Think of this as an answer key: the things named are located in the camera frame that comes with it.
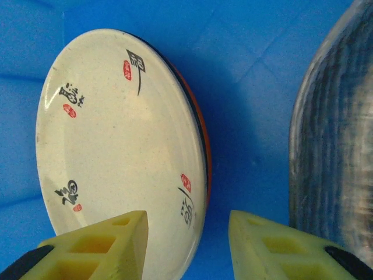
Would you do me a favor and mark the orange plastic plate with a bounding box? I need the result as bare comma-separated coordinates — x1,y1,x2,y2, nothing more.
171,62,213,211

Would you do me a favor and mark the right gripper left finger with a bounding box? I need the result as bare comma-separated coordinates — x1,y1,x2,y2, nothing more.
0,209,149,280

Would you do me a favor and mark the blue plastic bin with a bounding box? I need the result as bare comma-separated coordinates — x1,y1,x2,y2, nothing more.
0,0,373,280

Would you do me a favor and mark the clear textured glass plate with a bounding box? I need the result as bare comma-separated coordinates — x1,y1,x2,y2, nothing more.
288,0,373,263

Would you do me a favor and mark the cream plate with calligraphy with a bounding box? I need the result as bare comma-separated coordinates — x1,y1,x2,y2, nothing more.
35,28,209,280

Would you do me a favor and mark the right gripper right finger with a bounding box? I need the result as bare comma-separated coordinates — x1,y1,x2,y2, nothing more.
228,209,373,280

